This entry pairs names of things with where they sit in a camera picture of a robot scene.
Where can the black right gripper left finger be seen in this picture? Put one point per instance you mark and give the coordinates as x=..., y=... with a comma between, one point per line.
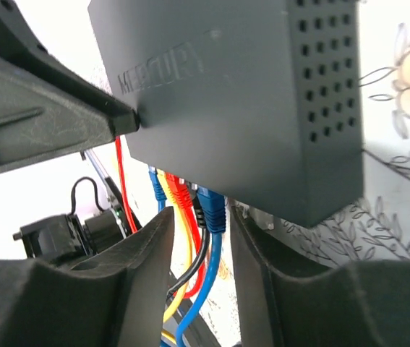
x=116, y=298

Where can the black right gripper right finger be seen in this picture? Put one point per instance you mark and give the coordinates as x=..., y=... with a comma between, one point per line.
x=285, y=299

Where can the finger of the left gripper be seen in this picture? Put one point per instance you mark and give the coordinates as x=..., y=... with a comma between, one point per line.
x=46, y=110

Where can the black network switch box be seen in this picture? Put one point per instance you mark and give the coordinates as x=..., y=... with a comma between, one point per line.
x=255, y=100

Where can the floral table mat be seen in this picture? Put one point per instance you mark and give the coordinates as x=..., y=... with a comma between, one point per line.
x=374, y=227

